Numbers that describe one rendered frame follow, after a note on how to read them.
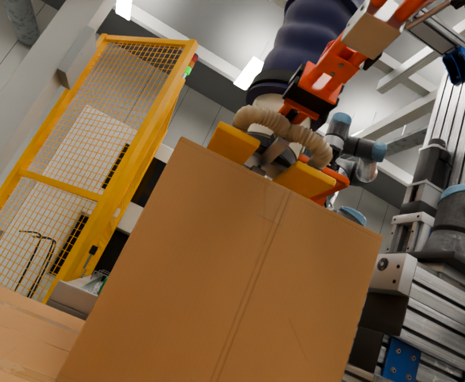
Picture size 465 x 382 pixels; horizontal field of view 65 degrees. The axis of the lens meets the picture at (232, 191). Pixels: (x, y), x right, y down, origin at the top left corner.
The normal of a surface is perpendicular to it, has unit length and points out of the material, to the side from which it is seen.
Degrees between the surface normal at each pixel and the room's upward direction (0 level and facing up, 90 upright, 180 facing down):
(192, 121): 90
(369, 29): 180
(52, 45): 90
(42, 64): 90
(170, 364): 90
